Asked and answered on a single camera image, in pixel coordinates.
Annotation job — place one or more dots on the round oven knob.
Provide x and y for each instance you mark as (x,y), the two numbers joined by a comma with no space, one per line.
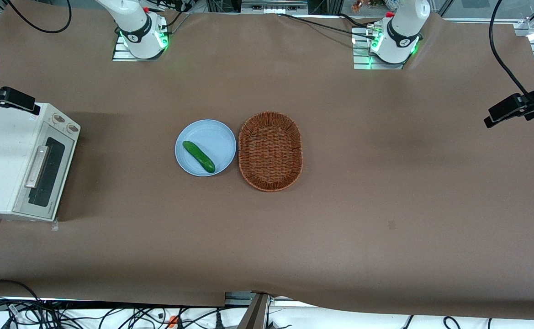
(71,128)
(58,119)

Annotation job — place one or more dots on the clear tape piece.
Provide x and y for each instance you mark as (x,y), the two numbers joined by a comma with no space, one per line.
(55,225)

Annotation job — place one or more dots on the brown paper table cover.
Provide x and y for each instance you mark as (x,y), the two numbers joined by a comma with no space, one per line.
(385,183)

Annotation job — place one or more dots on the green cucumber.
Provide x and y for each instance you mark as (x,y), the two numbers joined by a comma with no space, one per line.
(198,156)

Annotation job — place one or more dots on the light blue round plate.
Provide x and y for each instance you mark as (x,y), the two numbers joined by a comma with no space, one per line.
(212,137)

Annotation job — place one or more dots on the brown oval wicker basket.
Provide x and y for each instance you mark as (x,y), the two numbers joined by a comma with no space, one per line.
(270,151)

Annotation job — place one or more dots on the grey background device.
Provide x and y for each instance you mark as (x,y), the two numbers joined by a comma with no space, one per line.
(271,7)

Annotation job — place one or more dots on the aluminium extrusion bracket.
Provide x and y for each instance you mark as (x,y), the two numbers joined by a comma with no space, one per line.
(235,298)

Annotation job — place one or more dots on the dark angled post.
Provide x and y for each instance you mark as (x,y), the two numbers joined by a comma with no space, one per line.
(254,315)

